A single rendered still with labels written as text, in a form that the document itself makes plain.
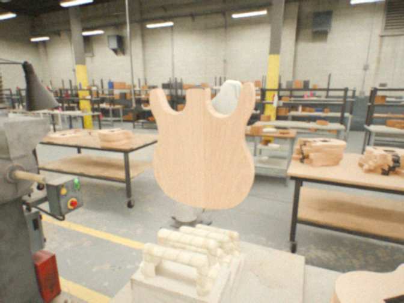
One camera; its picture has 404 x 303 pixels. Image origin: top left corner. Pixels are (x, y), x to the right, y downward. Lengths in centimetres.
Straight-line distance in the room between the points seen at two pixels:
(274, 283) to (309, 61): 1100
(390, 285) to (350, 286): 13
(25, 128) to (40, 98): 20
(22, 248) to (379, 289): 172
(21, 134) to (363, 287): 131
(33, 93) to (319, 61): 1109
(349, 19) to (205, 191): 1143
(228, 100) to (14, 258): 146
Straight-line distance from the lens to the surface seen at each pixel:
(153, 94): 82
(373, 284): 106
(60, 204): 168
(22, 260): 187
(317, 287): 119
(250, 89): 70
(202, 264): 71
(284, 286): 110
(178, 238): 80
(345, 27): 1194
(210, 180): 81
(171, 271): 85
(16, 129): 116
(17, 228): 178
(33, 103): 132
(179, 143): 81
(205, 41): 1284
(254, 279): 110
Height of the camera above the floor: 164
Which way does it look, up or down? 14 degrees down
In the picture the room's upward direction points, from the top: straight up
